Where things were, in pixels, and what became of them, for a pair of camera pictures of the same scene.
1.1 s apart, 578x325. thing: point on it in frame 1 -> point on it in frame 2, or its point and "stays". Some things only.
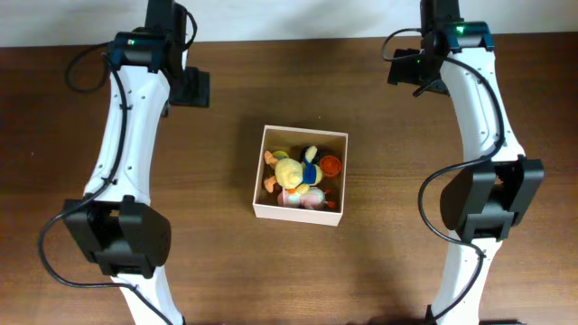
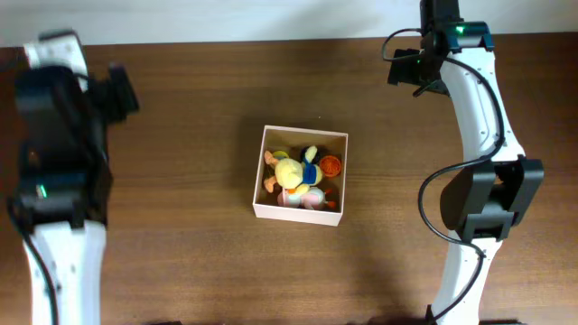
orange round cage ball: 330,165 stays
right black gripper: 401,69 stays
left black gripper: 200,94 -> 120,91
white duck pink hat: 312,199 stays
